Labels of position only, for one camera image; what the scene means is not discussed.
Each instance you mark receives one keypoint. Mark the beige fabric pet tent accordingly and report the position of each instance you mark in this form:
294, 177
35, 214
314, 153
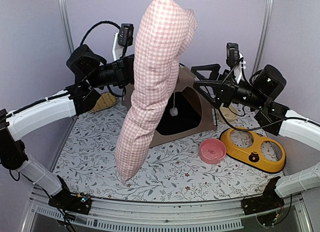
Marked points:
194, 112

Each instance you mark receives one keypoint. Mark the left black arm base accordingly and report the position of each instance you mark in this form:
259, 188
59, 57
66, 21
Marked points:
65, 201

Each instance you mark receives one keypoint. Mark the right aluminium frame post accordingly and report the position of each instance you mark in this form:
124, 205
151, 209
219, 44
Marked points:
263, 35

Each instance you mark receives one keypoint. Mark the pink pet bowl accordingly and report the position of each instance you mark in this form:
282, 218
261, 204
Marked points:
212, 151

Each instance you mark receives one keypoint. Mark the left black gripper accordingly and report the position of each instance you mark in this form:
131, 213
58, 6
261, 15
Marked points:
124, 69

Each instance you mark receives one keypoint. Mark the pink checkered cushion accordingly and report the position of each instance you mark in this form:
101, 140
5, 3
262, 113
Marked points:
166, 30

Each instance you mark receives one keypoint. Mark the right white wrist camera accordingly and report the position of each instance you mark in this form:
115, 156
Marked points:
235, 60

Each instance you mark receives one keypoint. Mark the left aluminium frame post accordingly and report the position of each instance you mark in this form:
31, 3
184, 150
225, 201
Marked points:
62, 5

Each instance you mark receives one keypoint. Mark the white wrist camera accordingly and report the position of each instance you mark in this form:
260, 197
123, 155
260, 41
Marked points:
235, 60
122, 40

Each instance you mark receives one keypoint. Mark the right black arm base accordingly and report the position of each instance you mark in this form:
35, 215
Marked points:
267, 201

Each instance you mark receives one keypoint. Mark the aluminium frame post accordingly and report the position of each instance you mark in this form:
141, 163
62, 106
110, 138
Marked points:
263, 35
62, 5

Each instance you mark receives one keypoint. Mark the yellow double bowl stand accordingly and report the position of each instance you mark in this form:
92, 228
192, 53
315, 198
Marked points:
252, 155

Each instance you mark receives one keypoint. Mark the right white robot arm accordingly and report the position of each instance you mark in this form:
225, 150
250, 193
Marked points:
259, 95

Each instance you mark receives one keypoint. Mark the woven scratcher tray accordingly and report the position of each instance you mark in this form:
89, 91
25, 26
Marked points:
105, 101

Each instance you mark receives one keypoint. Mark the green circuit board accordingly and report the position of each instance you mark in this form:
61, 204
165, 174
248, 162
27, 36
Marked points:
83, 197

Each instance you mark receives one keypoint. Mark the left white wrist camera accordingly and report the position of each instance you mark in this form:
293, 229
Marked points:
122, 40

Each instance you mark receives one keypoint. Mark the white pompom toy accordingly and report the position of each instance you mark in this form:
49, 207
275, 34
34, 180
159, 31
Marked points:
173, 111

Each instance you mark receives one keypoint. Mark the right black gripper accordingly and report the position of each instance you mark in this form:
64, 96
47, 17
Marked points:
229, 89

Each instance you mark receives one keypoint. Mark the cream cat bowl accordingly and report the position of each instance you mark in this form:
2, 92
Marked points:
230, 113

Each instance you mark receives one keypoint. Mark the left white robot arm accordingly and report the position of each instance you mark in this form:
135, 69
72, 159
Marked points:
91, 71

